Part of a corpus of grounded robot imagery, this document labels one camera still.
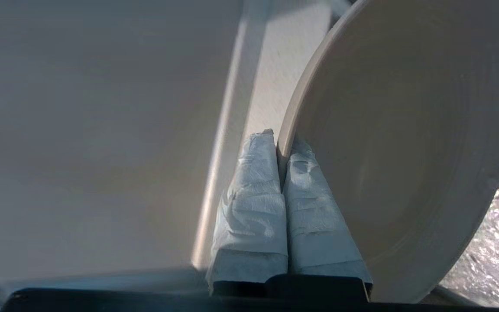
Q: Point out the white ceramic plate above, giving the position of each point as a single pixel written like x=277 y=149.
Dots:
x=405 y=130

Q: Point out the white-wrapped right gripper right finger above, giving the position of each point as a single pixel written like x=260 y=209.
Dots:
x=314 y=225

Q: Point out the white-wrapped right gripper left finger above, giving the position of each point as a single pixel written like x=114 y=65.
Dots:
x=254 y=216

